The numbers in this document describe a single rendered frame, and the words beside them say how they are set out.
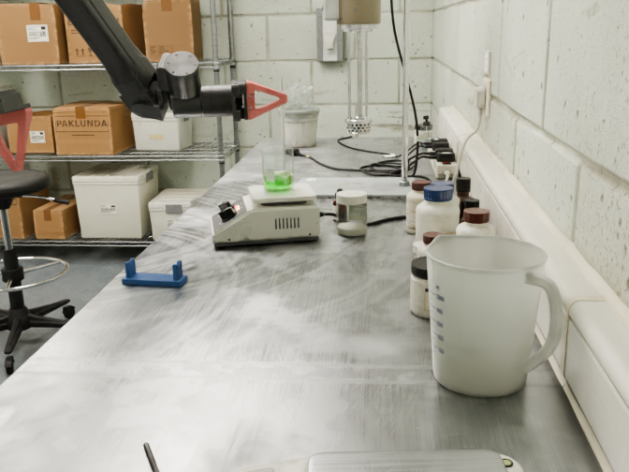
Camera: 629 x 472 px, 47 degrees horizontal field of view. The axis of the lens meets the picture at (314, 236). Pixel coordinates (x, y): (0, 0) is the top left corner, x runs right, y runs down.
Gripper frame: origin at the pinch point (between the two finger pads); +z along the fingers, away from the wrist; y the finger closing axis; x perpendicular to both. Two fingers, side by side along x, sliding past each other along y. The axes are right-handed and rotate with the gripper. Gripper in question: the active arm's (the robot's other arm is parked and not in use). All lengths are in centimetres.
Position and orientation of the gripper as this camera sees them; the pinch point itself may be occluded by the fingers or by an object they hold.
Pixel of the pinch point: (283, 98)
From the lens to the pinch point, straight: 133.5
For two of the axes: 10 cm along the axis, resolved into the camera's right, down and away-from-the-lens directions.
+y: -1.0, -2.8, 9.5
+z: 9.9, -0.5, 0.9
